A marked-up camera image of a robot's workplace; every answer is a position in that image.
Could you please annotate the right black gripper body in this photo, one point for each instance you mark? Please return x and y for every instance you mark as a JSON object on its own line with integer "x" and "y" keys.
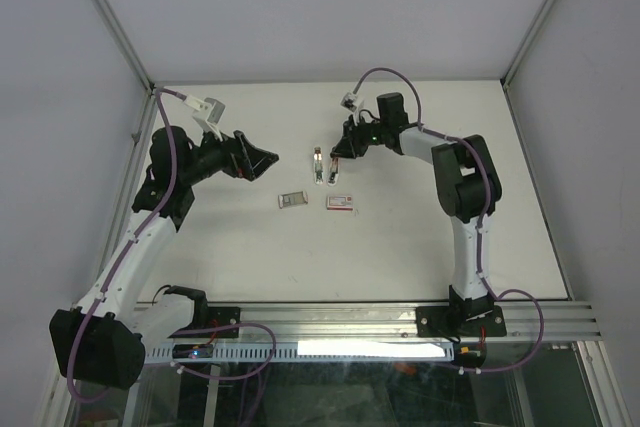
{"x": 372, "y": 133}

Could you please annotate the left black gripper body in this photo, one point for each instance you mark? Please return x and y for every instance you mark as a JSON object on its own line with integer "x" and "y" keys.
{"x": 223, "y": 154}

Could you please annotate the white stapler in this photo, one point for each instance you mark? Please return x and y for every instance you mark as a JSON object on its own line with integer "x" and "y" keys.
{"x": 318, "y": 166}

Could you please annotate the red white staple box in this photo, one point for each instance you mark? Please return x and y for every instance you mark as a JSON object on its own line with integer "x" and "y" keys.
{"x": 340, "y": 203}

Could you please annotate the staple box tray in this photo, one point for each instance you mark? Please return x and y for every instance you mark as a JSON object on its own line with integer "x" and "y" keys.
{"x": 293, "y": 199}

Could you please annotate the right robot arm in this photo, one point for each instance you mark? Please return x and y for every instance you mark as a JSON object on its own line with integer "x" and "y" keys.
{"x": 467, "y": 186}

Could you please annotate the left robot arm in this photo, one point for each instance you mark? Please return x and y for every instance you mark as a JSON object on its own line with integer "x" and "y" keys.
{"x": 102, "y": 339}

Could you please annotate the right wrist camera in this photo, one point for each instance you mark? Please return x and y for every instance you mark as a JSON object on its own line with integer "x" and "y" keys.
{"x": 354, "y": 103}

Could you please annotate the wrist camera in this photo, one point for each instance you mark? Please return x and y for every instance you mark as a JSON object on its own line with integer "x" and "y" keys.
{"x": 354, "y": 103}
{"x": 206, "y": 113}

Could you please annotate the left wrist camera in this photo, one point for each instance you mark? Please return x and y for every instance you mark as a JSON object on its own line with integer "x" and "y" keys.
{"x": 206, "y": 113}

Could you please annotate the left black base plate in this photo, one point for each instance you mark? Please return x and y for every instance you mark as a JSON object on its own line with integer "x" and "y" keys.
{"x": 216, "y": 316}

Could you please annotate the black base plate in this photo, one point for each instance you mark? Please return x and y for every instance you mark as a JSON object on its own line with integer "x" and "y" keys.
{"x": 440, "y": 321}
{"x": 216, "y": 316}

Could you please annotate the white slotted cable duct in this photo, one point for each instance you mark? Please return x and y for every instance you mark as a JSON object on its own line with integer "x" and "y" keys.
{"x": 303, "y": 351}

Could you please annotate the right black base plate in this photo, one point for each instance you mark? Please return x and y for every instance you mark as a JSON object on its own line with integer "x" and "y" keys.
{"x": 440, "y": 321}

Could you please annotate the left aluminium frame post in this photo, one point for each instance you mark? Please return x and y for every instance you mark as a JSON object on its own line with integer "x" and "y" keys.
{"x": 124, "y": 44}

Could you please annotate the aluminium frame post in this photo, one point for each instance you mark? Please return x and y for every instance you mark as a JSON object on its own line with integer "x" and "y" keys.
{"x": 535, "y": 27}
{"x": 124, "y": 44}

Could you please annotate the aluminium mounting rail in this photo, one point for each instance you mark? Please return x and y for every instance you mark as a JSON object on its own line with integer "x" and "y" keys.
{"x": 350, "y": 319}

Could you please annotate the right aluminium frame post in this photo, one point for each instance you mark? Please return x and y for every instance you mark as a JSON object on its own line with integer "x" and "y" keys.
{"x": 535, "y": 27}

